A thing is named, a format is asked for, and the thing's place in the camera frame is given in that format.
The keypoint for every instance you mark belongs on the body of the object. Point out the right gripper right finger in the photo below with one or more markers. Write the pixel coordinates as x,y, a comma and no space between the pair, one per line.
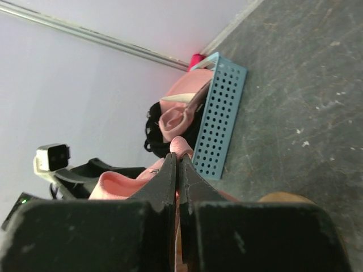
221,235

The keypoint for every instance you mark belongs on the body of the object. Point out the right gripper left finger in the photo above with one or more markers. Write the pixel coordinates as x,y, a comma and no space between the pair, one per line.
136,234

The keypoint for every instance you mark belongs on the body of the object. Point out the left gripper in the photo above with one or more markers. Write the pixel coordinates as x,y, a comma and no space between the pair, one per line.
78,182

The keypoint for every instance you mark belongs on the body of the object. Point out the pink cap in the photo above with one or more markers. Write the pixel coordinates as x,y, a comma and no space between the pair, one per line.
116,186
179,105

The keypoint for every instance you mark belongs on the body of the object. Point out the black and tan hat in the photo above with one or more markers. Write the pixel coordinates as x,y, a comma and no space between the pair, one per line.
154,142

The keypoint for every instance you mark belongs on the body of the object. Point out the blue perforated plastic basket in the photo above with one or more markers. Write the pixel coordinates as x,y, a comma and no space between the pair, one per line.
220,112

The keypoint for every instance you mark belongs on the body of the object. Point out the magenta cloth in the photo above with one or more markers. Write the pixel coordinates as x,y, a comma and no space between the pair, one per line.
195,59

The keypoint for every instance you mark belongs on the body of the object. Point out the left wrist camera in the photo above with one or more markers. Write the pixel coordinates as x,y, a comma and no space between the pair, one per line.
50,158

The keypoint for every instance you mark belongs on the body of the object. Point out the left corner aluminium post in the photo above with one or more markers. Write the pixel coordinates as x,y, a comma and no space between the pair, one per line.
90,35

